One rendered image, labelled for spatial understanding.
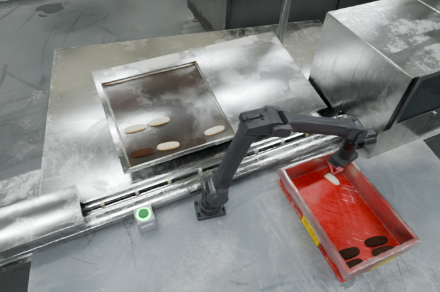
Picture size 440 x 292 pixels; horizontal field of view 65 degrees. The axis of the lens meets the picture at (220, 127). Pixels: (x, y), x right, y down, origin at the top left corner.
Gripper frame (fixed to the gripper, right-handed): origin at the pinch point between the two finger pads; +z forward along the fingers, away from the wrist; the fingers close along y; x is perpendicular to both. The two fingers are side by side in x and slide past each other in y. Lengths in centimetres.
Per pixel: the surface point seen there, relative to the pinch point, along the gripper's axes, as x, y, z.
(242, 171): 26.6, -30.7, 4.1
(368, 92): 10.9, 26.7, -20.4
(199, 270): 6, -70, 8
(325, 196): -3.1, -9.4, 8.6
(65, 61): 154, -58, 7
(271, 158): 23.9, -15.6, 4.4
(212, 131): 50, -29, -1
